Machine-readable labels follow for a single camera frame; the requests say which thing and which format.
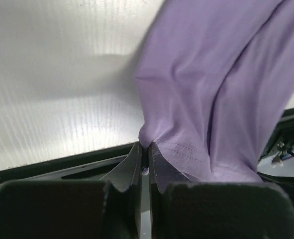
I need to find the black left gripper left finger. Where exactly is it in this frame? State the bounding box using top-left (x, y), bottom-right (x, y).
top-left (101, 142), bottom-right (143, 239)

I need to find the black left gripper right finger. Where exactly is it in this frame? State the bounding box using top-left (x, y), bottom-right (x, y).
top-left (148, 142), bottom-right (199, 239)

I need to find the purple t-shirt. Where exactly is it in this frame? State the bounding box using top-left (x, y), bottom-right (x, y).
top-left (134, 0), bottom-right (294, 182)

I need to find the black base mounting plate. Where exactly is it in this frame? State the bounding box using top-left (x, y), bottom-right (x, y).
top-left (0, 109), bottom-right (294, 185)

